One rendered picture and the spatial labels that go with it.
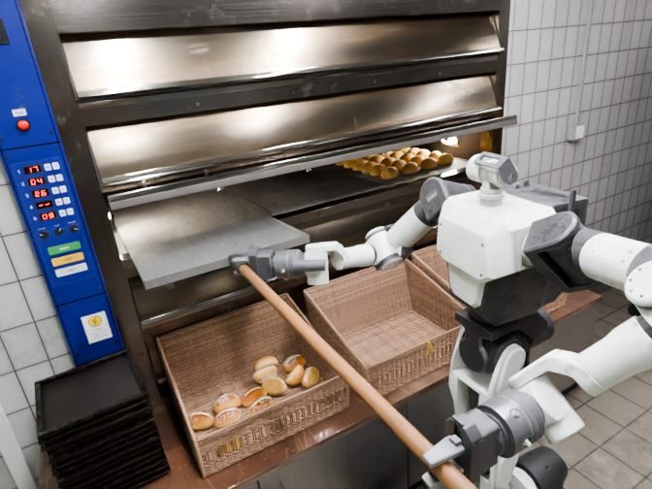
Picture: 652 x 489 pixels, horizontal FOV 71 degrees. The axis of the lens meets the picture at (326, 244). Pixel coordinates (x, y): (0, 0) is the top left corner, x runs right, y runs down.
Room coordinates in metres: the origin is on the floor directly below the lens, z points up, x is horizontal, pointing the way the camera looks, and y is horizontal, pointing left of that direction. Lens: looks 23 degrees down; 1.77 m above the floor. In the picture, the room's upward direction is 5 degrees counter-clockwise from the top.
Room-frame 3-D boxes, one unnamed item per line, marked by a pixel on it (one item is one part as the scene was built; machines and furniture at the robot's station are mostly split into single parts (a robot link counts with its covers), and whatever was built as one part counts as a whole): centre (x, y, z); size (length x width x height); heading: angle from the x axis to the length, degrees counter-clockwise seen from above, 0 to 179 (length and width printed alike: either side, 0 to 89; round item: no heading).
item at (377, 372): (1.65, -0.23, 0.72); 0.56 x 0.49 x 0.28; 118
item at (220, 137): (1.88, -0.09, 1.54); 1.79 x 0.11 x 0.19; 118
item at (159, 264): (1.50, 0.38, 1.19); 0.55 x 0.36 x 0.03; 118
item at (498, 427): (0.54, -0.23, 1.19); 0.12 x 0.10 x 0.13; 118
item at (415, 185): (1.90, -0.08, 1.16); 1.80 x 0.06 x 0.04; 118
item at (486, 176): (1.06, -0.41, 1.47); 0.10 x 0.07 x 0.09; 20
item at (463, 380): (1.06, -0.43, 0.78); 0.18 x 0.15 x 0.47; 27
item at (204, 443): (1.39, 0.32, 0.72); 0.56 x 0.49 x 0.28; 118
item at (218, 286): (1.88, -0.09, 1.02); 1.79 x 0.11 x 0.19; 118
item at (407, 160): (2.54, -0.39, 1.21); 0.61 x 0.48 x 0.06; 28
